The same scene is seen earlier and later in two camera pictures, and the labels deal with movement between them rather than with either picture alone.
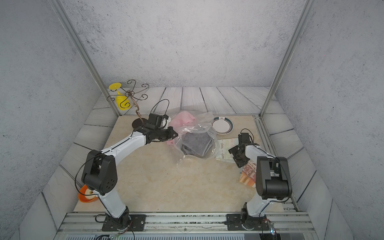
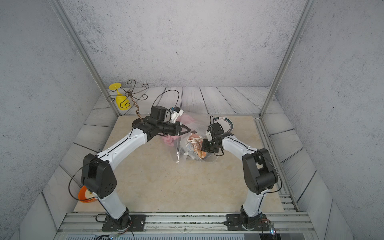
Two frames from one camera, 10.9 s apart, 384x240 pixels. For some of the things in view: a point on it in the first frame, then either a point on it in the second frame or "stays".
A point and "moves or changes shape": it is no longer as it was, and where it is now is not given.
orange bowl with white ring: [87, 198] stays
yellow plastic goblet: [122, 100] stays
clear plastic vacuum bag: [197, 143] moves or changes shape
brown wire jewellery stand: [131, 95] stays
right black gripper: [239, 163] -> [205, 147]
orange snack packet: [248, 174] moves or changes shape
